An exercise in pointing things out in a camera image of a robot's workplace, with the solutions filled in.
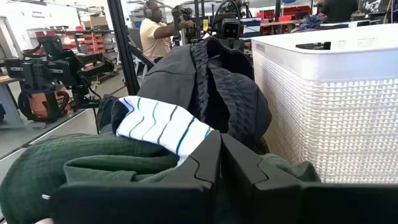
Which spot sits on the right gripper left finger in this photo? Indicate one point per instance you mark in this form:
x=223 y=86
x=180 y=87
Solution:
x=140 y=203

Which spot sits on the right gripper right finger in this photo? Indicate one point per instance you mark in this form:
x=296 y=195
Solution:
x=295 y=205

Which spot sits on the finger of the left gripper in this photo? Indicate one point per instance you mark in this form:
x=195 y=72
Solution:
x=96 y=70

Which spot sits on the dark grey garment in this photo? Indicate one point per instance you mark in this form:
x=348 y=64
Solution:
x=171 y=77

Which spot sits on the white striped cloth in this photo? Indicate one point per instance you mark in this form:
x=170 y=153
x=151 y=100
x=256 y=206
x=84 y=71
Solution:
x=161 y=124

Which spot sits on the dark green garment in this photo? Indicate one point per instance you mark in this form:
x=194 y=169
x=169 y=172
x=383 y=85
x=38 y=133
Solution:
x=46 y=161

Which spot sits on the pale pink garment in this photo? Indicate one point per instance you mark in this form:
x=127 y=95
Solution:
x=45 y=221

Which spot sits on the black quilted garment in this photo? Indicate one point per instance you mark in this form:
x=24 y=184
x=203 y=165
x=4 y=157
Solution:
x=233 y=93

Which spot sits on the background black robot arm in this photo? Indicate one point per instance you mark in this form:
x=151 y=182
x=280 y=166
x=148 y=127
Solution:
x=182 y=18
x=230 y=29

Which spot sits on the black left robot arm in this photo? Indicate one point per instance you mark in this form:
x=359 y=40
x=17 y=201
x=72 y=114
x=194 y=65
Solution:
x=34 y=74

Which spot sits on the metal shelf with red bins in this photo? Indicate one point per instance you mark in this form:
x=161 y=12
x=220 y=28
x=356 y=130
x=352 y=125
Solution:
x=93 y=43

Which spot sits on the orange shop vacuum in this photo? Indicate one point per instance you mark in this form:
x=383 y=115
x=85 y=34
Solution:
x=40 y=104

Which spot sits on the cardboard box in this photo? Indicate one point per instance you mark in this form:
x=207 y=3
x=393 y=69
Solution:
x=99 y=22

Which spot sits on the person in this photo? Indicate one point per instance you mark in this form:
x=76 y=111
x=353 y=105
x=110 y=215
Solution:
x=152 y=37
x=339 y=9

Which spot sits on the wooden workbench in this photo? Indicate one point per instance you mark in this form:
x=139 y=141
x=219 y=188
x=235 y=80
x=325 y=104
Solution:
x=9 y=102

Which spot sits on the white woven plastic laundry basket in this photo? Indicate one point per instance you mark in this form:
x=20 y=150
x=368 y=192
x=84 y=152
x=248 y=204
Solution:
x=342 y=109

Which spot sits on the blue cloth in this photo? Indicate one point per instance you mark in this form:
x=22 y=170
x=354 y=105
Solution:
x=311 y=22

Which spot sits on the red storage bin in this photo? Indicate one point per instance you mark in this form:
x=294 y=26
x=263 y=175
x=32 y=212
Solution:
x=295 y=10

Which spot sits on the black aluminium rig frame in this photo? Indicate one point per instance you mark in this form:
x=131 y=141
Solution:
x=122 y=46

